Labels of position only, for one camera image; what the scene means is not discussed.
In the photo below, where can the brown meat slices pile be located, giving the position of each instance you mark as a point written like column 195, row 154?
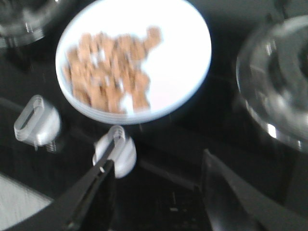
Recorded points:
column 102, row 70

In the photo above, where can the silver stove knob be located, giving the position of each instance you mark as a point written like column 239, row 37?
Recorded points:
column 39, row 124
column 118, row 147

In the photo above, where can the left black pan support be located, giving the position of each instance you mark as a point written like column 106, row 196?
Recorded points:
column 26, row 21

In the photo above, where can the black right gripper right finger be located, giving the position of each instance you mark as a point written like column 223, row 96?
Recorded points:
column 232, row 204

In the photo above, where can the right black pan support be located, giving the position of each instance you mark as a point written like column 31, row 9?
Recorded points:
column 272, row 78

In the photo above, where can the black pan support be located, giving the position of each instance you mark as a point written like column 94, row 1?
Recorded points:
column 272, row 78
column 26, row 21

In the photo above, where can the left silver stove knob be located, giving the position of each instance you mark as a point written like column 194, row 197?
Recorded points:
column 39, row 124

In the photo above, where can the light blue plate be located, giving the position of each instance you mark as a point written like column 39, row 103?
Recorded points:
column 176, row 67

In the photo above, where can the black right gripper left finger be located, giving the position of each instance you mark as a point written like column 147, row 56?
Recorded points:
column 87, row 206

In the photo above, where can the black glass gas cooktop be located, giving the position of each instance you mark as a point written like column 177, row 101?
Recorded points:
column 164, row 191

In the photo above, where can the right silver stove knob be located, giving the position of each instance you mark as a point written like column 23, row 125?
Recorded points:
column 118, row 147

